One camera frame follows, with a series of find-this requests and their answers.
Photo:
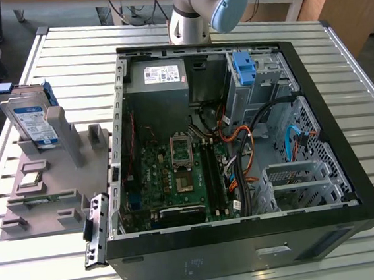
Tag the metal disk bay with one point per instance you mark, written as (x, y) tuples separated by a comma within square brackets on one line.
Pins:
[(300, 185)]

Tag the grey parts rack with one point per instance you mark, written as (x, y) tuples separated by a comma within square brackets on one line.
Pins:
[(61, 178)]

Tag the metal expansion slot latch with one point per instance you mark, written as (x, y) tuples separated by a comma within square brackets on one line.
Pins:
[(96, 228)]

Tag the green motherboard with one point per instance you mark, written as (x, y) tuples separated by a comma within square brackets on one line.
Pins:
[(154, 182)]

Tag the blue motherboard connector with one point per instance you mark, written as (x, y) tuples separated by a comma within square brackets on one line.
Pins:
[(135, 201)]

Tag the grey power supply unit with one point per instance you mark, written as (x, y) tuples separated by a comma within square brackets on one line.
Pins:
[(156, 100)]

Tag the CPU socket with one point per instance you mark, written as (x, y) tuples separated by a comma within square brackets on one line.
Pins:
[(184, 184)]

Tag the black open PC case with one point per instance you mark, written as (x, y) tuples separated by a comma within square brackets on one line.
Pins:
[(217, 253)]

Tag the silver CPU chip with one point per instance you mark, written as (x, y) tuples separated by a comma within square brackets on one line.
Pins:
[(31, 178)]

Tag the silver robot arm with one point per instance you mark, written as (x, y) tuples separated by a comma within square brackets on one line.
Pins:
[(186, 24)]

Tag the black RAM slot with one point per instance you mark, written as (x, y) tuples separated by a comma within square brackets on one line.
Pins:
[(219, 176), (212, 177), (215, 177), (208, 177)]

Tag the green RAM stick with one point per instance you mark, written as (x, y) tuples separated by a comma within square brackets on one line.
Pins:
[(38, 200)]

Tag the hard disk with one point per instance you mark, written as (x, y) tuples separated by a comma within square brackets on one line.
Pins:
[(29, 118)]

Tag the grey metal drive cage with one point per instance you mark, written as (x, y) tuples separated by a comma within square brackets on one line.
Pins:
[(261, 89)]

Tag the wooden cabinet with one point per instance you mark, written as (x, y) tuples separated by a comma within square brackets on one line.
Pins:
[(353, 5)]

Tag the black graphics card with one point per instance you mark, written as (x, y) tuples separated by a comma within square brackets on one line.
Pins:
[(181, 213)]

